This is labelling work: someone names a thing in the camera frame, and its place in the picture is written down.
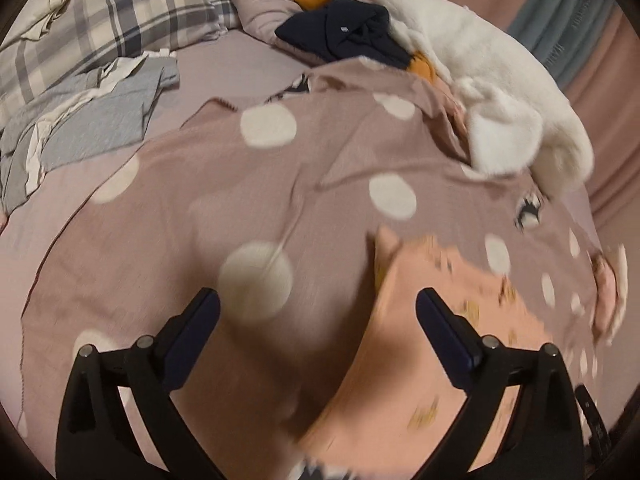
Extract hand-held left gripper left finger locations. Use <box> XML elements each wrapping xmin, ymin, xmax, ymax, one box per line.
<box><xmin>54</xmin><ymin>287</ymin><xmax>226</xmax><ymax>480</ymax></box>

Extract grey-blue ruffled garment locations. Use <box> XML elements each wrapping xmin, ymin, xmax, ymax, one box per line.
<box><xmin>0</xmin><ymin>50</ymin><xmax>181</xmax><ymax>217</ymax></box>

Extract white fluffy blanket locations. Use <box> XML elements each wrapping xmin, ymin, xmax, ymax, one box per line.
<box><xmin>371</xmin><ymin>0</ymin><xmax>596</xmax><ymax>197</ymax></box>

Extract teal curtain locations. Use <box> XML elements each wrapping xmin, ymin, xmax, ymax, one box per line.
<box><xmin>507</xmin><ymin>0</ymin><xmax>619</xmax><ymax>89</ymax></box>

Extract white folded clothes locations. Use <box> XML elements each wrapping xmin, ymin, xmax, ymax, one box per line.
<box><xmin>0</xmin><ymin>0</ymin><xmax>83</xmax><ymax>43</ymax></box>

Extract orange printed baby onesie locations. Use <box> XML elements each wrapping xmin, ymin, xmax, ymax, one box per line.
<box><xmin>299</xmin><ymin>225</ymin><xmax>557</xmax><ymax>480</ymax></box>

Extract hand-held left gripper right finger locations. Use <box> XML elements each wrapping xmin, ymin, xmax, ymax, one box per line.
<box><xmin>415</xmin><ymin>287</ymin><xmax>587</xmax><ymax>480</ymax></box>

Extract navy garment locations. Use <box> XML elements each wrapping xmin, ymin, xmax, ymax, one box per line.
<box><xmin>274</xmin><ymin>0</ymin><xmax>412</xmax><ymax>69</ymax></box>

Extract mauve polka dot duvet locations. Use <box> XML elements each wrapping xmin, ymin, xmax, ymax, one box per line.
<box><xmin>15</xmin><ymin>57</ymin><xmax>622</xmax><ymax>480</ymax></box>

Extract plaid pillow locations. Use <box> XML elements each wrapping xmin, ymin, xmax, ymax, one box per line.
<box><xmin>0</xmin><ymin>0</ymin><xmax>242</xmax><ymax>128</ymax></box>

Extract bed with mauve sheet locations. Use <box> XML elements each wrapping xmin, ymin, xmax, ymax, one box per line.
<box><xmin>0</xmin><ymin>27</ymin><xmax>321</xmax><ymax>241</ymax></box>

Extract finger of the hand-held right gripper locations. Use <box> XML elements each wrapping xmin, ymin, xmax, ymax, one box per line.
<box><xmin>574</xmin><ymin>384</ymin><xmax>611</xmax><ymax>461</ymax></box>

